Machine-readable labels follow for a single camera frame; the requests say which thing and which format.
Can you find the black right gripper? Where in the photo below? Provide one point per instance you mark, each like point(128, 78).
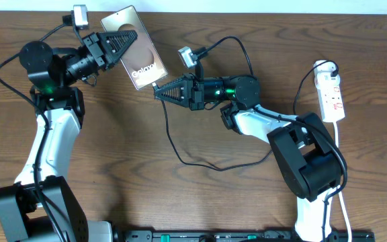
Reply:
point(192, 92)

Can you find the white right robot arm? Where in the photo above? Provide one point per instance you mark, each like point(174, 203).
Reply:
point(311, 164)

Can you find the Samsung Galaxy smartphone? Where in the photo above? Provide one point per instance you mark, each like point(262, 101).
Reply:
point(141, 61)

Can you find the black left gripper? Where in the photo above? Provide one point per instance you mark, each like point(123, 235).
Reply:
point(95, 44)

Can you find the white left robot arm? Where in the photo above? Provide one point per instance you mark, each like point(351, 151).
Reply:
point(39, 205)

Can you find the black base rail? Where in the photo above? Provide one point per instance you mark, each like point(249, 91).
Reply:
point(208, 236)

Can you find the white power strip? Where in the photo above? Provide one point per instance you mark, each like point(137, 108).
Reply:
point(327, 81)

